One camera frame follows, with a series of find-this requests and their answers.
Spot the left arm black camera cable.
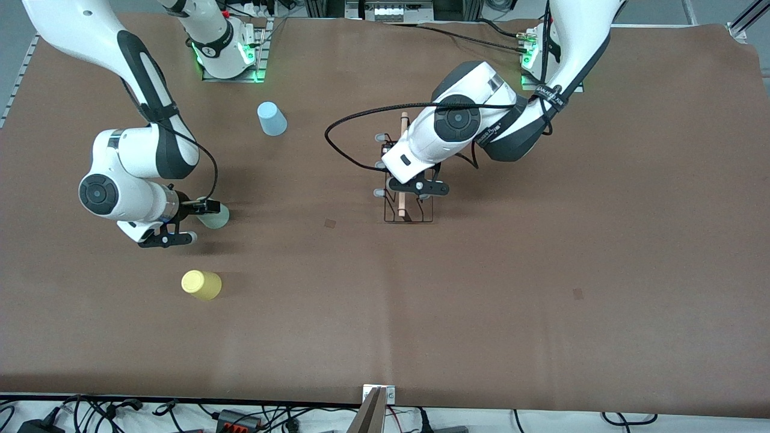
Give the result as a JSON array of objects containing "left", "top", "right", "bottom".
[{"left": 325, "top": 0, "right": 563, "bottom": 175}]

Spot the black power brick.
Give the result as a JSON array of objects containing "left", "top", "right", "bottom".
[{"left": 17, "top": 419, "right": 66, "bottom": 433}]

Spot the black wire cup holder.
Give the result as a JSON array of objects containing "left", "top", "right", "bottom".
[{"left": 373, "top": 111, "right": 435, "bottom": 225}]

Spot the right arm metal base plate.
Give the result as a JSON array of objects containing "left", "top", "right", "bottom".
[{"left": 202, "top": 18, "right": 267, "bottom": 83}]

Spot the black orange power adapter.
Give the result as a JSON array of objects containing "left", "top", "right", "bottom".
[{"left": 217, "top": 409, "right": 263, "bottom": 432}]

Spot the light blue plastic cup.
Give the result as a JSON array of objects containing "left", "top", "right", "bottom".
[{"left": 257, "top": 101, "right": 288, "bottom": 137}]

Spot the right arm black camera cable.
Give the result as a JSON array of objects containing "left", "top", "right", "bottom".
[{"left": 120, "top": 75, "right": 218, "bottom": 202}]

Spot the pale green plastic cup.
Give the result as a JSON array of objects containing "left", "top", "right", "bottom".
[{"left": 199, "top": 203, "right": 230, "bottom": 230}]

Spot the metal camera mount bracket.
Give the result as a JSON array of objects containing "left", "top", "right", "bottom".
[{"left": 346, "top": 385, "right": 398, "bottom": 433}]

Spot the black base cable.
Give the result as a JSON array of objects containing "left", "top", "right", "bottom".
[
  {"left": 421, "top": 22, "right": 527, "bottom": 40},
  {"left": 385, "top": 22, "right": 529, "bottom": 54}
]

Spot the brown table cover sheet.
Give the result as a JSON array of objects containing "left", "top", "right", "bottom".
[{"left": 0, "top": 13, "right": 770, "bottom": 419}]

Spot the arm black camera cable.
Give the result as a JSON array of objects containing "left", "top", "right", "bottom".
[
  {"left": 120, "top": 75, "right": 218, "bottom": 202},
  {"left": 325, "top": 0, "right": 563, "bottom": 175}
]

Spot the grey metal equipment rack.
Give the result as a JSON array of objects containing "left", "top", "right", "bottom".
[{"left": 304, "top": 0, "right": 483, "bottom": 22}]

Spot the yellow plastic cup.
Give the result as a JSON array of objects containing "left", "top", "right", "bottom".
[{"left": 181, "top": 269, "right": 223, "bottom": 301}]

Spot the aluminium table edge rail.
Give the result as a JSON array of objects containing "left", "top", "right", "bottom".
[
  {"left": 727, "top": 0, "right": 770, "bottom": 40},
  {"left": 0, "top": 33, "right": 40, "bottom": 130}
]

